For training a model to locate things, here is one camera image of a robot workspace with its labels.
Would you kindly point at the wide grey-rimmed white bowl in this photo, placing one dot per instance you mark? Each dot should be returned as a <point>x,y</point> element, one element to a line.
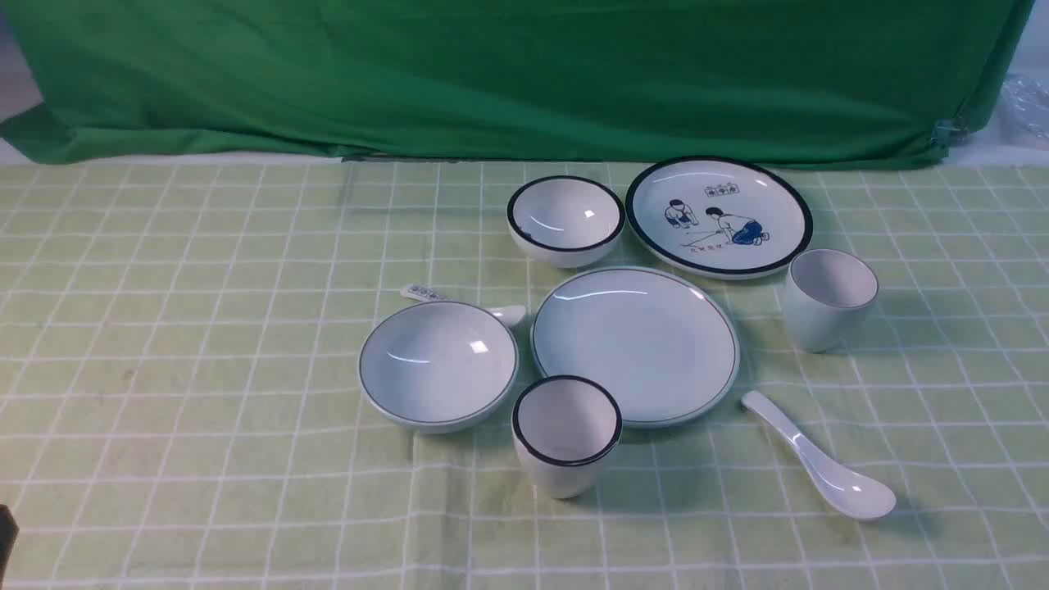
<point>438,367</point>

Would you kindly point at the grey-rimmed white cup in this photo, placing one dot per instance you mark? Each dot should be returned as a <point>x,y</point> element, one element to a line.
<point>826,294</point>

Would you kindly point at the plain white ceramic spoon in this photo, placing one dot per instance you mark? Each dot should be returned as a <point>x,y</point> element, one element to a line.
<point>848,492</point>

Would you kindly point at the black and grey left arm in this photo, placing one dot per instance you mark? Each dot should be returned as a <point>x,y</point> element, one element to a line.
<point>9,531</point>

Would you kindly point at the small black-rimmed white bowl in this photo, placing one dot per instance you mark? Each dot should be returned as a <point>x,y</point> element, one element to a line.
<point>565,221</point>

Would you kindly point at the black-rimmed white cup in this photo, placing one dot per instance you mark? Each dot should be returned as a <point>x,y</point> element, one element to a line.
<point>565,428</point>

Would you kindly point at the plain grey-rimmed white plate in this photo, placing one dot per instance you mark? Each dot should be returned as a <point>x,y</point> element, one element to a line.
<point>663,348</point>

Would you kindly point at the illustrated black-rimmed white plate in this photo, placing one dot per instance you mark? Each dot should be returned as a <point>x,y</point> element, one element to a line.
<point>718,217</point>

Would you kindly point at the green backdrop cloth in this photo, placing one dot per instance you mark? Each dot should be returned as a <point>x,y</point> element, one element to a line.
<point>830,85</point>

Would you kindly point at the light green checked tablecloth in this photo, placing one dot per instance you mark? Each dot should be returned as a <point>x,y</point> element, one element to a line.
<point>180,406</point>

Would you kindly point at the metal clip on backdrop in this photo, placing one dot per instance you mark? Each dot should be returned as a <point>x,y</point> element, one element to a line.
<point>948,132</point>

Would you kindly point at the clear plastic wrap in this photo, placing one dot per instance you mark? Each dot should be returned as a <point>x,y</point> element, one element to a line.
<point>1026,107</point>

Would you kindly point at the patterned-handle white ceramic spoon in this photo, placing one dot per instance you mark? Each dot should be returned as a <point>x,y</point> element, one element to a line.
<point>510,316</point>

